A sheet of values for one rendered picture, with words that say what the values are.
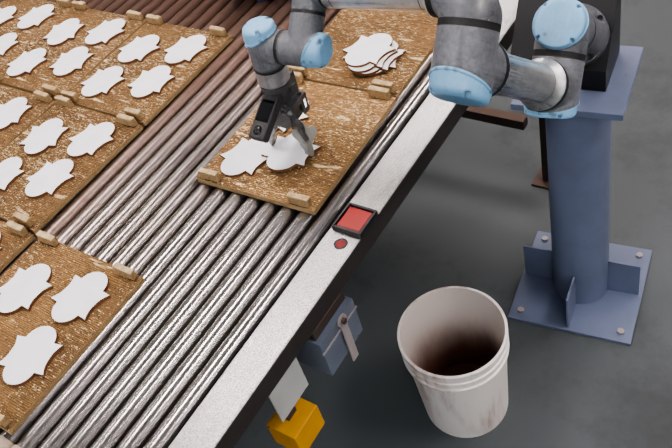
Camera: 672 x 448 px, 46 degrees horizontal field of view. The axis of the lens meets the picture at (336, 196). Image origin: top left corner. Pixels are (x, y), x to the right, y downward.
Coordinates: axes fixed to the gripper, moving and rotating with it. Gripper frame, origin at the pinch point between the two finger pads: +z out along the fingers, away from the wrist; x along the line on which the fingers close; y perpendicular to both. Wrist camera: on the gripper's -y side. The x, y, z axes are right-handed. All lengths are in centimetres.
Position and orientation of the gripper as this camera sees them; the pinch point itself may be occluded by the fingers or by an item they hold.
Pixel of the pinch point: (290, 151)
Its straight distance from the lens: 194.8
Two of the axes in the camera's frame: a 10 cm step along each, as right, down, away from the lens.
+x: -8.5, -2.3, 4.8
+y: 4.9, -6.8, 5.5
